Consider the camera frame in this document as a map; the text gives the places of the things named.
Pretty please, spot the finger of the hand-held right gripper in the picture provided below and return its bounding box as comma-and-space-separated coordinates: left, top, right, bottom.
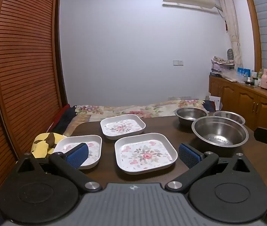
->
254, 127, 267, 144

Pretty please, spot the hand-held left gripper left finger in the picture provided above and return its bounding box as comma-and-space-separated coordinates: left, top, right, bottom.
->
16, 143, 102, 192

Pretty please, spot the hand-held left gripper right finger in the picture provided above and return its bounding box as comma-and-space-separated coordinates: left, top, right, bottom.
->
165, 143, 251, 192

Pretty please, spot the white floral square plate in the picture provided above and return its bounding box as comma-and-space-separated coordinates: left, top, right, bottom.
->
53, 135, 102, 170
114, 133, 178, 175
100, 114, 146, 140

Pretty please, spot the small steel bowl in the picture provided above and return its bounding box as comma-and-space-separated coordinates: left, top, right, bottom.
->
213, 111, 246, 125
174, 107, 209, 127

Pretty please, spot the large steel bowl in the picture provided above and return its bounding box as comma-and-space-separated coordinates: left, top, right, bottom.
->
191, 116, 249, 148

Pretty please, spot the red and black cloth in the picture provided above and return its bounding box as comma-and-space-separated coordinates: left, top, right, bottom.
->
45, 104, 78, 135

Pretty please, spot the wooden sideboard cabinet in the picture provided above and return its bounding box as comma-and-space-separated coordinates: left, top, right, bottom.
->
209, 74, 267, 135

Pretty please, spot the dark blue cloth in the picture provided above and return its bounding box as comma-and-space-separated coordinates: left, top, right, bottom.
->
203, 100, 221, 113

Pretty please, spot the pink thermos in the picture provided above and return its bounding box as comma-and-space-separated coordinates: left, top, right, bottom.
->
260, 68, 267, 89

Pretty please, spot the white paper box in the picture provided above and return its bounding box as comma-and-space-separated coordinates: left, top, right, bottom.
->
207, 95, 222, 110

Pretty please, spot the floral bedsheet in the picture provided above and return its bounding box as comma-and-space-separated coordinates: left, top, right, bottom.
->
68, 99, 209, 137

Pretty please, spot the blue box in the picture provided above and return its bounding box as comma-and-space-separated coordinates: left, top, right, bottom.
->
237, 67, 251, 77

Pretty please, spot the clear plastic bag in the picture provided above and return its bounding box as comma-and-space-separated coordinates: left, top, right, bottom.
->
221, 71, 246, 83

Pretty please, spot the pile of folded cloths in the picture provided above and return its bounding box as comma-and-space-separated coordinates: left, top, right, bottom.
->
210, 56, 236, 74

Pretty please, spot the cream curtain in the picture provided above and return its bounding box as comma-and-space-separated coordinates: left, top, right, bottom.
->
215, 0, 243, 68

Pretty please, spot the wooden window frame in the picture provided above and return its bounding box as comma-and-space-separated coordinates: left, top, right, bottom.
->
241, 0, 262, 70

